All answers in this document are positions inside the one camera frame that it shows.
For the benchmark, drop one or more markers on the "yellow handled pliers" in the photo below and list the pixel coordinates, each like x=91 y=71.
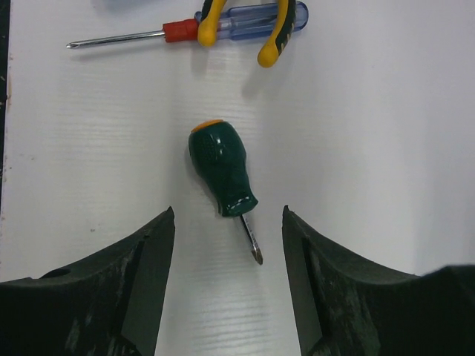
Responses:
x=287 y=22

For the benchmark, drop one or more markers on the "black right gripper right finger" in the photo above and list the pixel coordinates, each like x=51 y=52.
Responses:
x=345 y=304

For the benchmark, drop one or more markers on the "green handled short screwdriver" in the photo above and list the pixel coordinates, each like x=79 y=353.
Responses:
x=219 y=159

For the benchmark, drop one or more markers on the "red handled thin screwdriver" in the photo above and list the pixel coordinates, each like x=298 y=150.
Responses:
x=178 y=31

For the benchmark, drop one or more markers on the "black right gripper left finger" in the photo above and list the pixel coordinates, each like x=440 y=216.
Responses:
x=108 y=303

